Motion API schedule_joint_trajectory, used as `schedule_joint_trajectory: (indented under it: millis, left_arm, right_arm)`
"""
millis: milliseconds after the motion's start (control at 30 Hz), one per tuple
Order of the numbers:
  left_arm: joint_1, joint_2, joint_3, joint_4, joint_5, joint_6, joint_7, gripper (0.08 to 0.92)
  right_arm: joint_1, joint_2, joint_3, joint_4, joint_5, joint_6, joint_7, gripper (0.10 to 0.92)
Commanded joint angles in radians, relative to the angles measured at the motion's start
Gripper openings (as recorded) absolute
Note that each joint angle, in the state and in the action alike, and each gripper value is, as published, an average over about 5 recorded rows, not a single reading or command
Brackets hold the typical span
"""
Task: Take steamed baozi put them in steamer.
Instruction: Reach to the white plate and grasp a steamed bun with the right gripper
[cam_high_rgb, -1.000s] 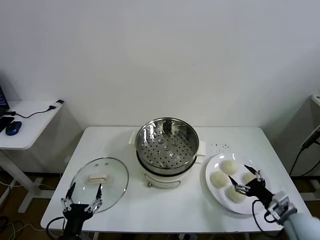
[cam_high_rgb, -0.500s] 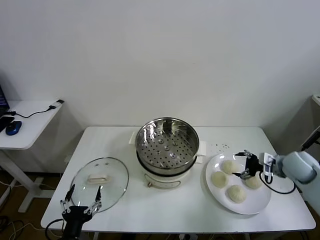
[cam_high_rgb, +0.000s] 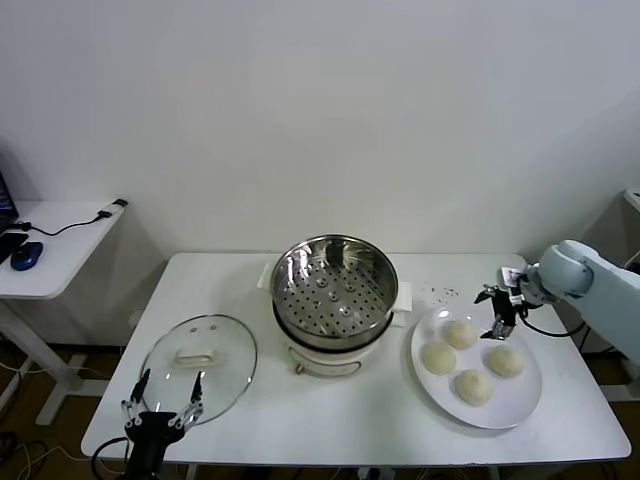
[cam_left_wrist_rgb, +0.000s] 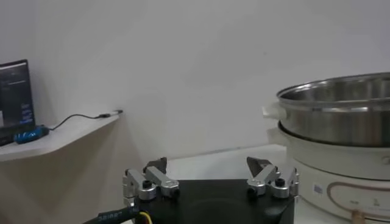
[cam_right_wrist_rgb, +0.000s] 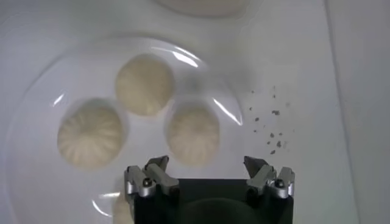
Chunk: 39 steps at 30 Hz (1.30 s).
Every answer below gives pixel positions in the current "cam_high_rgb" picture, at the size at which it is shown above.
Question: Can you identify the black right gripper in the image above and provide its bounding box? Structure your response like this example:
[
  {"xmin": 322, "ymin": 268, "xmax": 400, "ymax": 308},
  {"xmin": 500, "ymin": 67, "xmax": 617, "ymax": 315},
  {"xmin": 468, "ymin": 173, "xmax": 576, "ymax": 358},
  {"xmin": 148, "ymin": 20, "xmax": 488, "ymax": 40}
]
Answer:
[{"xmin": 473, "ymin": 283, "xmax": 534, "ymax": 342}]

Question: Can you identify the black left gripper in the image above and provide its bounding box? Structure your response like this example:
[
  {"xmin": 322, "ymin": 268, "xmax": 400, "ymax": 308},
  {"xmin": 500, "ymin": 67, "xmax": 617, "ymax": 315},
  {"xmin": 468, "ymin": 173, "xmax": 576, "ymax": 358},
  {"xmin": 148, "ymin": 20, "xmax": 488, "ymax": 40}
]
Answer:
[{"xmin": 121, "ymin": 369, "xmax": 206, "ymax": 480}]

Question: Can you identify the white steamed baozi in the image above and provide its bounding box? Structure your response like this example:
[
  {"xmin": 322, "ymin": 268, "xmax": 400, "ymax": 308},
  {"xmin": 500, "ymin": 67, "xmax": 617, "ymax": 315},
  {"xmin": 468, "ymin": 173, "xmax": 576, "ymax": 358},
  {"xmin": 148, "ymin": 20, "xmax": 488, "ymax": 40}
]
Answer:
[
  {"xmin": 453, "ymin": 368, "xmax": 495, "ymax": 408},
  {"xmin": 484, "ymin": 344, "xmax": 528, "ymax": 380},
  {"xmin": 443, "ymin": 319, "xmax": 479, "ymax": 351},
  {"xmin": 421, "ymin": 342, "xmax": 458, "ymax": 377}
]

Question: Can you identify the round glass pot lid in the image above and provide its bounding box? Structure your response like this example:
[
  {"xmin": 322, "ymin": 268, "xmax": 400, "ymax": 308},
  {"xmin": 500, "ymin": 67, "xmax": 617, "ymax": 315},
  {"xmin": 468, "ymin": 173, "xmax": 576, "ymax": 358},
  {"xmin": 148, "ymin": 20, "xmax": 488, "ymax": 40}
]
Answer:
[{"xmin": 139, "ymin": 313, "xmax": 259, "ymax": 427}]

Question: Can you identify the perforated steel steamer basket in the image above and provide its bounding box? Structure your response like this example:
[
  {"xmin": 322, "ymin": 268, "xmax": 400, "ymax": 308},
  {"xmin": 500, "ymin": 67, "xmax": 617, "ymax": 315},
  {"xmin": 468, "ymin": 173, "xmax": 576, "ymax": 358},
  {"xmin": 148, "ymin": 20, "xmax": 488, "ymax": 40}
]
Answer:
[{"xmin": 256, "ymin": 232, "xmax": 416, "ymax": 352}]

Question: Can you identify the white round plate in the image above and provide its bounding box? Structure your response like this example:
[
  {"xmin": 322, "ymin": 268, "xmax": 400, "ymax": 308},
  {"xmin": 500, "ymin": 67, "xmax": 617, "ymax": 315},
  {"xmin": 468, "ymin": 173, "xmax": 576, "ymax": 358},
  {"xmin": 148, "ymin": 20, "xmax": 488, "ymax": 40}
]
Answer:
[{"xmin": 410, "ymin": 305, "xmax": 544, "ymax": 431}]

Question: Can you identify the white cabinet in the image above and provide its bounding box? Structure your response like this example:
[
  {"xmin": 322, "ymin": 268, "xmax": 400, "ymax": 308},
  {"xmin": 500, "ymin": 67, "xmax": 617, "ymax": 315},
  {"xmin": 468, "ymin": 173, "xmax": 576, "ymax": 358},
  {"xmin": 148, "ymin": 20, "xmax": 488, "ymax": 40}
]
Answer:
[{"xmin": 622, "ymin": 187, "xmax": 640, "ymax": 222}]

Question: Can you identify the white side desk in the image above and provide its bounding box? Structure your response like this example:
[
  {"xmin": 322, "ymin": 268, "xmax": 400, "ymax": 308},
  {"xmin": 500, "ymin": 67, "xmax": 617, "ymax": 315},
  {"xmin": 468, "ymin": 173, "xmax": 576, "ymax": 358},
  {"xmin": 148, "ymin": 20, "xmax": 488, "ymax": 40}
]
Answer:
[{"xmin": 0, "ymin": 199, "xmax": 130, "ymax": 427}]

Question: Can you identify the blue computer mouse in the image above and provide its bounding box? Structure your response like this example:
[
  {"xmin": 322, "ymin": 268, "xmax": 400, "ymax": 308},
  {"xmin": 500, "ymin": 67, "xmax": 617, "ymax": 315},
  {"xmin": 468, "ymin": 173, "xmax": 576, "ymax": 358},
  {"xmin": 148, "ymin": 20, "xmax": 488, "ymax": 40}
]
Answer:
[{"xmin": 9, "ymin": 240, "xmax": 45, "ymax": 273}]

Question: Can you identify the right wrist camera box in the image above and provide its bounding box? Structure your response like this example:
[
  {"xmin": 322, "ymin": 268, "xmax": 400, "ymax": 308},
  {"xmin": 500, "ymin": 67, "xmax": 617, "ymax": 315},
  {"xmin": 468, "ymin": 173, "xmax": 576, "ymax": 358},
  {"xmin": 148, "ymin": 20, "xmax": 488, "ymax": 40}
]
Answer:
[{"xmin": 497, "ymin": 266, "xmax": 527, "ymax": 292}]

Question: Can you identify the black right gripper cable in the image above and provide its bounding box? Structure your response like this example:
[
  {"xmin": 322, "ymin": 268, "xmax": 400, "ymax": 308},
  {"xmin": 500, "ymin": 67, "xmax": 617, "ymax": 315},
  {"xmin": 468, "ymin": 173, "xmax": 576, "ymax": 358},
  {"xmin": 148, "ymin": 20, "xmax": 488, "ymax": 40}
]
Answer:
[{"xmin": 517, "ymin": 309, "xmax": 588, "ymax": 338}]

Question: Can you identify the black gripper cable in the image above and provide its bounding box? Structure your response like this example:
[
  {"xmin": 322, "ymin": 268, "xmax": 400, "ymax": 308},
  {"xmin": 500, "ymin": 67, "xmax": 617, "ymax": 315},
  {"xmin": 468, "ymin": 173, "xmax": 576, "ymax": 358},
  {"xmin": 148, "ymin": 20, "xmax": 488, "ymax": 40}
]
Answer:
[
  {"xmin": 90, "ymin": 436, "xmax": 133, "ymax": 479},
  {"xmin": 517, "ymin": 309, "xmax": 588, "ymax": 338}
]

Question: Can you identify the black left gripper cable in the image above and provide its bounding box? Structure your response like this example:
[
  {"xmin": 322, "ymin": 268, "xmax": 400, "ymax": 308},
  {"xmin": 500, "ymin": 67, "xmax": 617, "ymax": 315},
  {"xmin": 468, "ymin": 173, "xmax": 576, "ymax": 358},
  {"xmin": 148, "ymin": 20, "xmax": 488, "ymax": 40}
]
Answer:
[{"xmin": 90, "ymin": 436, "xmax": 133, "ymax": 479}]

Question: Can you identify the thin black desk cable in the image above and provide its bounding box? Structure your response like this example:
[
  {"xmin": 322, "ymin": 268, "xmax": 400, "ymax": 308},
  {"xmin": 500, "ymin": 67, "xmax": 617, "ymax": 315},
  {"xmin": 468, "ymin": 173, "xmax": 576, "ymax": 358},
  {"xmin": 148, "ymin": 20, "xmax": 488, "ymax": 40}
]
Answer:
[{"xmin": 14, "ymin": 212, "xmax": 112, "ymax": 238}]

